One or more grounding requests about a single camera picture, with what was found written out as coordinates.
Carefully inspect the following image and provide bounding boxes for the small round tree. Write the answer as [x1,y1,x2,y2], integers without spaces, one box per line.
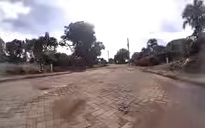
[113,48,131,65]

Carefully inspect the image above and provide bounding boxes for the red brick paved road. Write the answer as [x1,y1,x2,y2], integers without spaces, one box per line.
[0,63,204,128]

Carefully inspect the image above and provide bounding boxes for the utility pole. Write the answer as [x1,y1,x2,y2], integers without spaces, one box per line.
[126,37,130,63]

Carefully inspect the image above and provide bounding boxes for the large dark broad tree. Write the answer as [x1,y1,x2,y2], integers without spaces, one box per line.
[59,20,106,68]

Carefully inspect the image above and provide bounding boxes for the roadside bushes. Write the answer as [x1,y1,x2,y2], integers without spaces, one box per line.
[129,46,171,67]

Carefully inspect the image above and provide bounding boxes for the small palm tree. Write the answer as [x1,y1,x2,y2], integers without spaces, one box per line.
[145,38,159,56]

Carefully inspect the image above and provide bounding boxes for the grey kerbed sidewalk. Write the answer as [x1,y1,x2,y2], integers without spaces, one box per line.
[0,64,106,84]

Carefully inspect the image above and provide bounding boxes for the row of trees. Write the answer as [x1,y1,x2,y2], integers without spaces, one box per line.
[0,31,59,66]

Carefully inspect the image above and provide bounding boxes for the cracked grey pavement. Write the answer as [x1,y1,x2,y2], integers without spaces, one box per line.
[136,64,205,91]

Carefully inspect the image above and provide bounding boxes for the grass verge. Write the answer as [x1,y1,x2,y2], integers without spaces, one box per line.
[0,63,54,78]

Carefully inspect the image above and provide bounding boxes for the tall palm tree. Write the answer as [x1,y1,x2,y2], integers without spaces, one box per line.
[181,0,205,38]

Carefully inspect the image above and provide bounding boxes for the stone embankment wall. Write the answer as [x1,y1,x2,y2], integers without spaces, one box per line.
[169,31,205,74]

